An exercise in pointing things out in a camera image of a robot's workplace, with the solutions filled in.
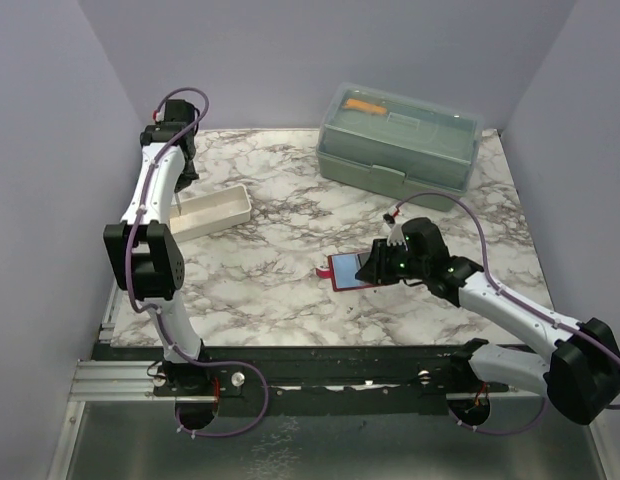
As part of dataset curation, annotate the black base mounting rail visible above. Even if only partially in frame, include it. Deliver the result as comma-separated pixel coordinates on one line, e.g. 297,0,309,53
90,344,506,423

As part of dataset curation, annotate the green plastic toolbox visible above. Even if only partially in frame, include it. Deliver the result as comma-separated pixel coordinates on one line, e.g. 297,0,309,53
316,83,484,211

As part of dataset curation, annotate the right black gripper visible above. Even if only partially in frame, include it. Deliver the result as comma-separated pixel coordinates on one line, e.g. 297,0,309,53
355,238,429,286

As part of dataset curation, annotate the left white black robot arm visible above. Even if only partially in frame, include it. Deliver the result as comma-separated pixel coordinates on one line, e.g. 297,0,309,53
103,98,212,395

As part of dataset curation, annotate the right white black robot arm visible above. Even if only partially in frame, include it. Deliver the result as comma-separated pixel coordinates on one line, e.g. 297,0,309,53
354,217,620,425

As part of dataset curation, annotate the white rectangular plastic tray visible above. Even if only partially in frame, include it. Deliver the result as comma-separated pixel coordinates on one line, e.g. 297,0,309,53
170,184,252,243

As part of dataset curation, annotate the red leather card holder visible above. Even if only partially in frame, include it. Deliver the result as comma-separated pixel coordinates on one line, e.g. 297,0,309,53
315,252,380,292

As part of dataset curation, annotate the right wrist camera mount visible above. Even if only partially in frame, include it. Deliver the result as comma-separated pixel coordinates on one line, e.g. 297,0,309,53
383,210,407,248

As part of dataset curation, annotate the black VIP credit card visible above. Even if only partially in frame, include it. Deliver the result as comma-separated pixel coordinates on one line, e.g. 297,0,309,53
357,252,372,267

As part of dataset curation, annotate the orange handled tool in toolbox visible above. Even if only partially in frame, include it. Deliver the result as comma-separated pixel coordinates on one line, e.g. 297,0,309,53
342,98,388,116

